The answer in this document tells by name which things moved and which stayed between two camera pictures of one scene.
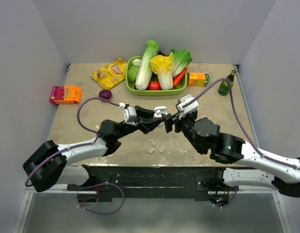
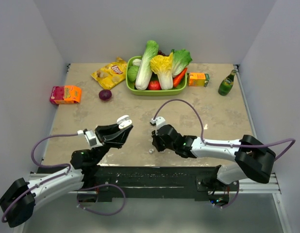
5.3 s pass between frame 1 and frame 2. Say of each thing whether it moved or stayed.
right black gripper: moved
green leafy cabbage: stayed
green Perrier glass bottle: stayed
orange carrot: stayed
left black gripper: moved
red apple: stayed
